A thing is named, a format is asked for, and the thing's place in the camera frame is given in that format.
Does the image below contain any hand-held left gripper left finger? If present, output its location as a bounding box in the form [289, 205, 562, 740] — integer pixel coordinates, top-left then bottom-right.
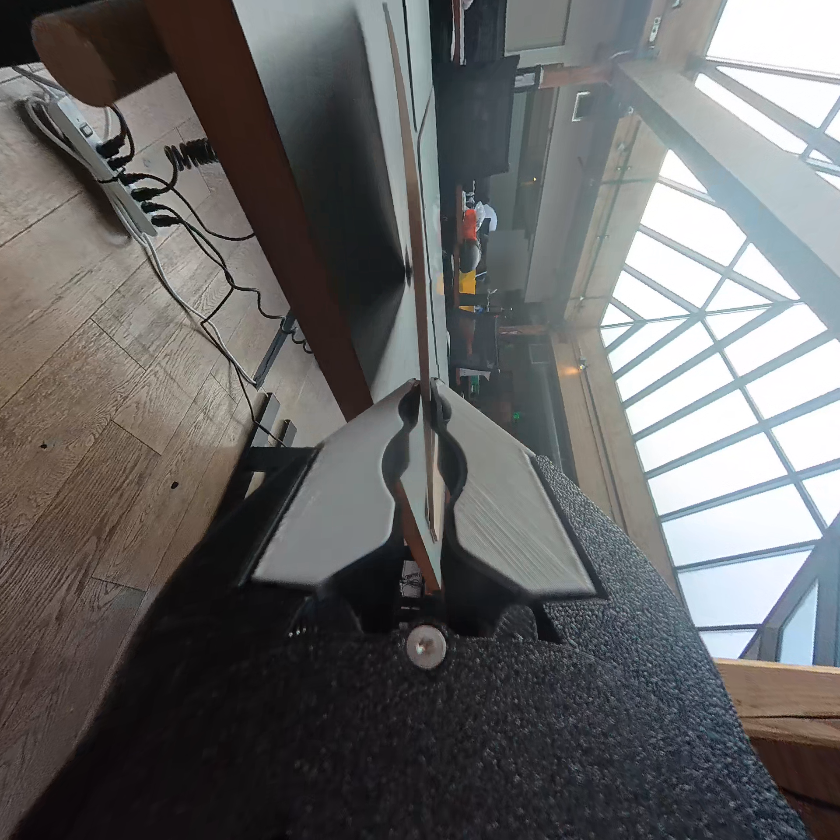
[251, 378, 422, 596]

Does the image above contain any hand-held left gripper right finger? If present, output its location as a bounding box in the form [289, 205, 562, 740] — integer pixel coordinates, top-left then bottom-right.
[430, 378, 602, 599]

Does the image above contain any white rounded board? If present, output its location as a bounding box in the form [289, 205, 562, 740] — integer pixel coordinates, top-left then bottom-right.
[382, 0, 442, 595]

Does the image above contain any wooden desk peg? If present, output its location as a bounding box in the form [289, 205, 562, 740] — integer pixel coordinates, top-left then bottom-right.
[31, 0, 173, 107]

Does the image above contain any black office chair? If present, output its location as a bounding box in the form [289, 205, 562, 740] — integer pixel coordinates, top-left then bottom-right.
[435, 56, 521, 179]

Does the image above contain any white power strip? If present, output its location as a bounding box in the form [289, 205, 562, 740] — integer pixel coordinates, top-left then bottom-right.
[49, 92, 161, 237]

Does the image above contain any glass roof window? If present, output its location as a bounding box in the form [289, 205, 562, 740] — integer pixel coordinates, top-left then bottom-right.
[600, 0, 840, 664]

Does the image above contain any black power cable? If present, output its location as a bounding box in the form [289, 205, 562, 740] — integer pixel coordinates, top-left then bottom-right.
[147, 197, 316, 355]

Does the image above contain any white power cable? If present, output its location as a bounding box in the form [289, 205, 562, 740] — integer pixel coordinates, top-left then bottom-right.
[140, 230, 260, 388]

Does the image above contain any black coiled cable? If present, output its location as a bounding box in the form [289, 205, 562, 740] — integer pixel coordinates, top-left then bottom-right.
[163, 138, 217, 168]

